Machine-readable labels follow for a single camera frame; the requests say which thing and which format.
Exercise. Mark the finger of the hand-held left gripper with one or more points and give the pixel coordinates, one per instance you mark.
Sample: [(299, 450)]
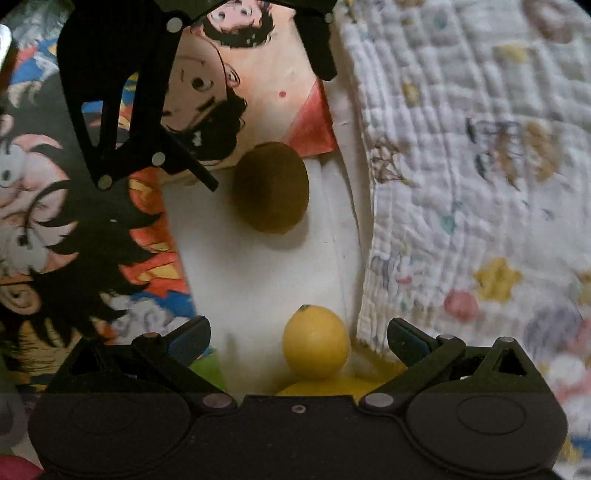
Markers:
[(318, 46), (147, 92)]

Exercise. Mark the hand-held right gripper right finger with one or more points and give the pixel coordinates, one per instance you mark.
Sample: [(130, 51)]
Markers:
[(406, 341)]

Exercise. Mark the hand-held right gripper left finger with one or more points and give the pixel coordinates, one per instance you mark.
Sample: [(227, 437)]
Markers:
[(191, 342)]

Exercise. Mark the yellow plastic bowl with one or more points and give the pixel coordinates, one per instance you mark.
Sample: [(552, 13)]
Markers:
[(332, 387)]

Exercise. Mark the yellow lemon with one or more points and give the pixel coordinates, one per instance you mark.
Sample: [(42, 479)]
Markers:
[(316, 341)]

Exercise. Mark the large brown kiwi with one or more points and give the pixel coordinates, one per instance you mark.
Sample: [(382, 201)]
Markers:
[(270, 187)]

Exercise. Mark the smiling boy drawing sheet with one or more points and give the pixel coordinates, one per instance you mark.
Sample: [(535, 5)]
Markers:
[(277, 106)]

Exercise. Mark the spiky black hair drawing sheet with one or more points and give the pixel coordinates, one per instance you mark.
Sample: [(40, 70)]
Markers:
[(69, 258)]

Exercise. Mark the white cartoon printed blanket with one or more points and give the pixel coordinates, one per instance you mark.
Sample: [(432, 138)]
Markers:
[(461, 184)]

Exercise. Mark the red round object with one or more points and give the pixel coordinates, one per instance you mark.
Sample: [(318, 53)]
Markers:
[(18, 468)]

